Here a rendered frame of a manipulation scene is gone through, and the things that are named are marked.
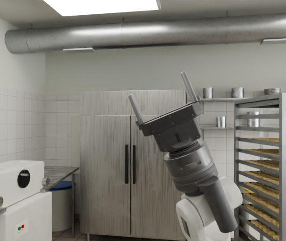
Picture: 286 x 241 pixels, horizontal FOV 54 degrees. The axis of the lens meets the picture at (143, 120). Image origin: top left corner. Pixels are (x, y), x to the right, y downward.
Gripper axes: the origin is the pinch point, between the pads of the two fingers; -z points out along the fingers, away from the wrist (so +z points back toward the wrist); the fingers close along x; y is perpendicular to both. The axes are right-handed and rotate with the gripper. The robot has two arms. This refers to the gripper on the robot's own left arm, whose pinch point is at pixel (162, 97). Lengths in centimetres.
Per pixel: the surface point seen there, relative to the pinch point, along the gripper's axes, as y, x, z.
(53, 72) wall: -415, -164, -97
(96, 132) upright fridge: -302, -104, 20
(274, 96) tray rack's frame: -127, 62, 32
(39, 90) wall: -396, -191, -76
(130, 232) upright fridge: -282, -112, 154
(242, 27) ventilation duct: -287, 110, -28
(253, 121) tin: -350, 98, 95
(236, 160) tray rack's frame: -173, 31, 77
